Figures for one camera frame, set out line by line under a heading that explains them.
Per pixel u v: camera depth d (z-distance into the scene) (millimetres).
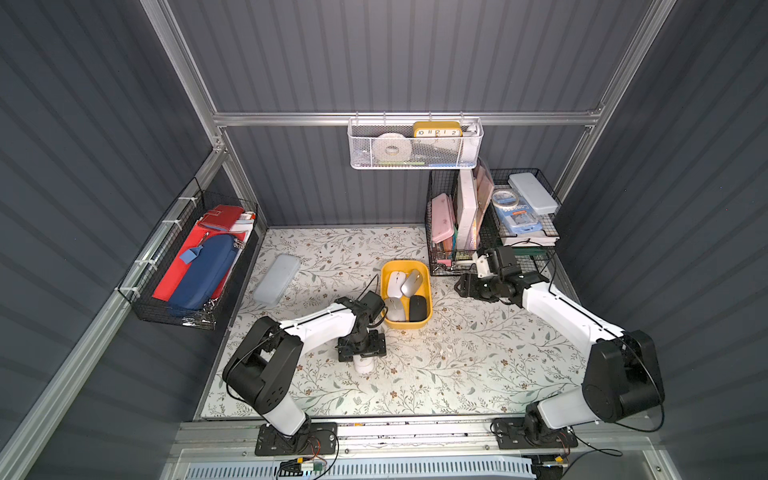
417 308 958
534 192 998
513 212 937
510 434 735
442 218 1057
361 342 740
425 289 1014
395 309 932
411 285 1020
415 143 904
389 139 824
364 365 828
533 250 998
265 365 456
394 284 1007
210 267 689
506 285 649
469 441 738
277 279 1031
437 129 874
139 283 604
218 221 788
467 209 911
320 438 738
